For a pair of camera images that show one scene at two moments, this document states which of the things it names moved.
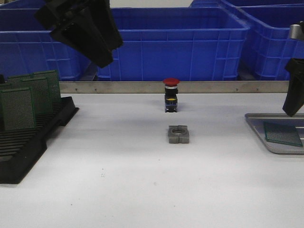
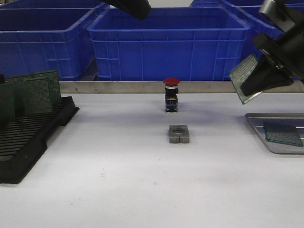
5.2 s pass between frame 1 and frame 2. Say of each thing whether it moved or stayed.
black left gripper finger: moved
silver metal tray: stayed
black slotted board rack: stayed
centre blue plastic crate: stayed
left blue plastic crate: stayed
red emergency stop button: stayed
